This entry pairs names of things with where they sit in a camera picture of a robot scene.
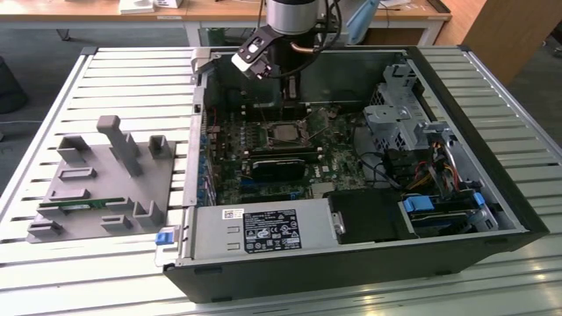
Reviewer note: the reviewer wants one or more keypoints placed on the silver CPU green board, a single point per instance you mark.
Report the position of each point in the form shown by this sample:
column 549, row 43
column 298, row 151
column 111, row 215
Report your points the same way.
column 285, row 132

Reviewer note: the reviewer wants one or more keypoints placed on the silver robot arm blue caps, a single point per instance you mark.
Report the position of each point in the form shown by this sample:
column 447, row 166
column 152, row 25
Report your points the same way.
column 290, row 16

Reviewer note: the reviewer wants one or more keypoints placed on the CPU socket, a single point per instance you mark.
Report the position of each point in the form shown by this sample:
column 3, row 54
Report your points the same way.
column 266, row 135

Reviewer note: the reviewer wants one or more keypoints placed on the black RAM slot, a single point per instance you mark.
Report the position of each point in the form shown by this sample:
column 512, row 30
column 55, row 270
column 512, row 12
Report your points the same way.
column 274, row 114
column 281, row 151
column 274, row 110
column 274, row 107
column 281, row 156
column 274, row 118
column 281, row 148

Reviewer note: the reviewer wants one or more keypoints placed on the green board under desk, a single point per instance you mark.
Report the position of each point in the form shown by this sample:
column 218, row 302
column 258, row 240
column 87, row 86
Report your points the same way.
column 217, row 36

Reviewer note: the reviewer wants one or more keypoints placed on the white papers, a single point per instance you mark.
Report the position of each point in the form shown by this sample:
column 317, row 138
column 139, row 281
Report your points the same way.
column 395, row 3

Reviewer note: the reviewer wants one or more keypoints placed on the wooden desk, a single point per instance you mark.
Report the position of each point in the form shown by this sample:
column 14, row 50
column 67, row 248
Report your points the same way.
column 409, row 16
column 44, row 14

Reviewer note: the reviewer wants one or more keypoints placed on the white box dark front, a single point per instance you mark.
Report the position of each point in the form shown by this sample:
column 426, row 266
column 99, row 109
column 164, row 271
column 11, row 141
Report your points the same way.
column 168, row 4

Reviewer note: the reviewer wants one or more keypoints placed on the silver drive cage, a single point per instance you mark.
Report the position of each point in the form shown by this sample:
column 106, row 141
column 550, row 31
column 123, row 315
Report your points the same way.
column 395, row 125

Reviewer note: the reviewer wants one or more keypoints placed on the green motherboard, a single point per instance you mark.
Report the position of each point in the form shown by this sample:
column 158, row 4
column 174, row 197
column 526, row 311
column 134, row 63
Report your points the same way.
column 338, row 158

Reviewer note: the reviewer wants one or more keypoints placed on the black graphics card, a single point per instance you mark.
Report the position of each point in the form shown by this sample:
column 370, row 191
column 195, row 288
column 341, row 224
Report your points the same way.
column 278, row 171

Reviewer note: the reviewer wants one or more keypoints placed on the silver chipset heatsink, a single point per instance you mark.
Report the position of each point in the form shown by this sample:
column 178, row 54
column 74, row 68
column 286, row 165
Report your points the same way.
column 322, row 191

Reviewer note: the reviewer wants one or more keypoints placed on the black plastic shroud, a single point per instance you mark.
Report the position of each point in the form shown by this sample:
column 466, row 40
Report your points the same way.
column 373, row 214

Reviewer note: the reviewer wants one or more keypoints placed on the silver shroud latch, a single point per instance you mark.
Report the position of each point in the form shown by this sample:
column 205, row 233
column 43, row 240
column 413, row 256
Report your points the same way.
column 339, row 224

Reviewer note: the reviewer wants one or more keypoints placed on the wooden cabinet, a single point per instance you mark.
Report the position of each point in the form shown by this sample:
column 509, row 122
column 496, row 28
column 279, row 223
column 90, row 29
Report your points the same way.
column 509, row 33

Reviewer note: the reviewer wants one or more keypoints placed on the blue disk carrier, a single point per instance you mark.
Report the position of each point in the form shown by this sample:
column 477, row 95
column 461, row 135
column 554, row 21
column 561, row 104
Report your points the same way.
column 417, row 204

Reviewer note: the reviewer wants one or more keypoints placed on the silver power supply black label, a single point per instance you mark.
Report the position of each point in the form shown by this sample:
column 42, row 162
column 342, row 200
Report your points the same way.
column 215, row 230

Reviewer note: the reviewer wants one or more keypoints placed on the grey parts rack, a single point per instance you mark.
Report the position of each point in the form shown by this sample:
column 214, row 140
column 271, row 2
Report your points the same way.
column 106, row 184

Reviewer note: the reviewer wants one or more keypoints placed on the green RAM stick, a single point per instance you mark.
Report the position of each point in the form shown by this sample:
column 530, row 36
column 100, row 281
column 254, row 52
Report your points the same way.
column 99, row 202

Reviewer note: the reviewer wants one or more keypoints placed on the blue case latch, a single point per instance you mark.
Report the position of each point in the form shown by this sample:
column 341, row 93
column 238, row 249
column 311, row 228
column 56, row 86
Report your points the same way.
column 164, row 238

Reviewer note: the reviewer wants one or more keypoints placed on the small blue bay clip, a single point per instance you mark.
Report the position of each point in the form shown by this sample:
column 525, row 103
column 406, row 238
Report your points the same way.
column 478, row 200

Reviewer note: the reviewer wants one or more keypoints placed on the black PC case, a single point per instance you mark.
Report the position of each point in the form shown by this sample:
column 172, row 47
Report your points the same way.
column 307, row 276

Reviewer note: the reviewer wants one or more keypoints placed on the silver disk bay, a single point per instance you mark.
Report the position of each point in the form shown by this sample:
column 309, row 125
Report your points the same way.
column 488, row 220

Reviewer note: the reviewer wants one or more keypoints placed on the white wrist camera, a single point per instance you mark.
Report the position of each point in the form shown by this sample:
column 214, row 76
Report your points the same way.
column 253, row 56

